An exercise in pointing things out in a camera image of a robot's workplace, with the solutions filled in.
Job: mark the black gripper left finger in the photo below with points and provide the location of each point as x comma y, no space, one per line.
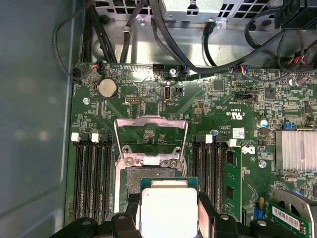
123,225

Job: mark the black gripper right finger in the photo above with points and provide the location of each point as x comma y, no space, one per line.
223,228

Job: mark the silver square CPU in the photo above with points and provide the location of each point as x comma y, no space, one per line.
168,205

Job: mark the metal socket cover frame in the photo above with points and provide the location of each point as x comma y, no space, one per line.
148,122

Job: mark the black RAM slot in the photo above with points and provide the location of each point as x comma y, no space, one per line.
78,178
107,178
97,178
206,171
87,178
197,171
218,173

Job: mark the RAM stick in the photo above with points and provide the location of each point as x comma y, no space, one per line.
232,173

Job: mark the small graphics card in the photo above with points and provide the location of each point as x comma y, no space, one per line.
289,218

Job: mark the white barcode sticker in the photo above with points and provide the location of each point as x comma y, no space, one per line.
239,133

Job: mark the silver finned heat sink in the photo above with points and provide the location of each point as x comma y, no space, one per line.
297,151

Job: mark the green motherboard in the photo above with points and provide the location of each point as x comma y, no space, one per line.
119,106

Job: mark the round coin battery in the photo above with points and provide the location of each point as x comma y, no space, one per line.
107,88

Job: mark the internal USB port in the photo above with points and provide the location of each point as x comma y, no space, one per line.
167,93

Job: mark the black open PC case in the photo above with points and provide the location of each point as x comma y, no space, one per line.
29,99

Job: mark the silver metal drive cage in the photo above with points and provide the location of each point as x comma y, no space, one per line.
173,7

